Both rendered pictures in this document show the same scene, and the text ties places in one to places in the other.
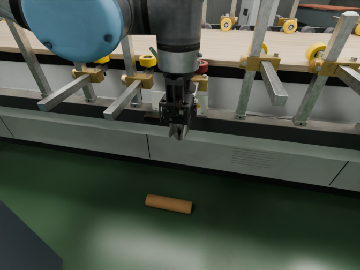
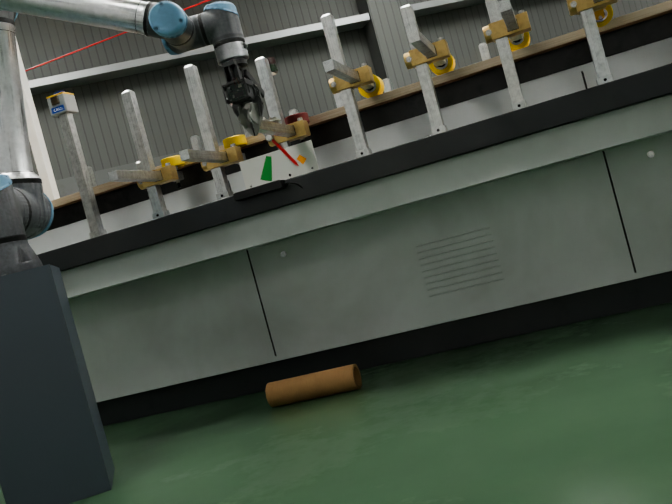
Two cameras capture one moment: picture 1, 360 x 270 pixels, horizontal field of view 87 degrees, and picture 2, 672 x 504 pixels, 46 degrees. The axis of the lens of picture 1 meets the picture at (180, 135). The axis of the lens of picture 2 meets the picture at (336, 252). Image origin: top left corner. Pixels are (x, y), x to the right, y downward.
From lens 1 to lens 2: 198 cm
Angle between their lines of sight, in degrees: 38
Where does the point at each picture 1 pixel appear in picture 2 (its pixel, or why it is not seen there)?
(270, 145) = (429, 185)
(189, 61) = (236, 47)
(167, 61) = (221, 52)
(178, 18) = (221, 24)
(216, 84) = (340, 152)
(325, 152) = (507, 163)
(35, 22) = (152, 20)
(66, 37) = (164, 23)
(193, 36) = (234, 32)
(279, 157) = (504, 244)
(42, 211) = not seen: hidden behind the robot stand
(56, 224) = not seen: hidden behind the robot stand
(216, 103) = not seen: hidden behind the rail
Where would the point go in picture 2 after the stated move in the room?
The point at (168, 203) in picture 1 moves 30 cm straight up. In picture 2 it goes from (309, 377) to (284, 285)
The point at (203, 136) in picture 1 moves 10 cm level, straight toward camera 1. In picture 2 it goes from (332, 213) to (324, 214)
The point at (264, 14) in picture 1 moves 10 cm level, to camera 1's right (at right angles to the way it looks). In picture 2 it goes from (330, 34) to (360, 25)
